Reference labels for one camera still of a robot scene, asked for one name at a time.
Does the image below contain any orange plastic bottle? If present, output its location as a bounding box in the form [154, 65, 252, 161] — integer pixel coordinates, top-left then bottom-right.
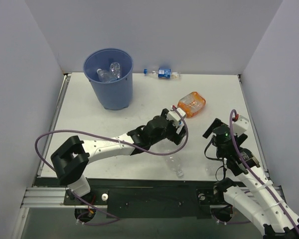
[177, 92, 206, 118]

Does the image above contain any blue cap labelled bottle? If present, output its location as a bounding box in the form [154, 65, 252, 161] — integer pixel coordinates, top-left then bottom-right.
[144, 68, 181, 80]

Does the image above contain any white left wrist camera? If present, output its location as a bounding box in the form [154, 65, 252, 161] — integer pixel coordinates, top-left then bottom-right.
[167, 108, 186, 128]

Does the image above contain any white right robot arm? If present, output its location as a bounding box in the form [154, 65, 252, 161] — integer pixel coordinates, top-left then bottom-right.
[203, 115, 299, 239]

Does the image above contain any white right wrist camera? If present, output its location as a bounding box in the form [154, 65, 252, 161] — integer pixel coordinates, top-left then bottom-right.
[233, 115, 250, 136]

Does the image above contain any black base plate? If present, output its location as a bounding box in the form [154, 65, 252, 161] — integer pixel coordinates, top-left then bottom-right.
[33, 178, 237, 220]

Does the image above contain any clear bottle white cap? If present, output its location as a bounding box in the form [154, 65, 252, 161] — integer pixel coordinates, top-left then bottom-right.
[110, 62, 122, 80]

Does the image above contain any long clear plastic bottle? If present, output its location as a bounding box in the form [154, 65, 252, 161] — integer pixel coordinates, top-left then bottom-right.
[163, 148, 184, 179]

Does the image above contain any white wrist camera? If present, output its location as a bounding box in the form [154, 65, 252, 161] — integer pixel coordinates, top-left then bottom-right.
[167, 108, 186, 128]
[233, 115, 250, 136]

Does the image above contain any clear bottle blue label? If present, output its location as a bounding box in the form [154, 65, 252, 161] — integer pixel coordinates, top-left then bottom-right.
[97, 69, 117, 83]

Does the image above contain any crushed clear plastic bottle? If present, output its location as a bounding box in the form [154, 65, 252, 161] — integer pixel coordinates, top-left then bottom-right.
[205, 162, 222, 176]

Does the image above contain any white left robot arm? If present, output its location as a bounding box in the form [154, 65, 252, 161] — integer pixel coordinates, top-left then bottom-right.
[50, 109, 186, 205]

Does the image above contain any blue plastic bin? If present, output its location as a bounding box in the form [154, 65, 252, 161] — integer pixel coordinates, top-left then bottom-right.
[83, 48, 134, 110]

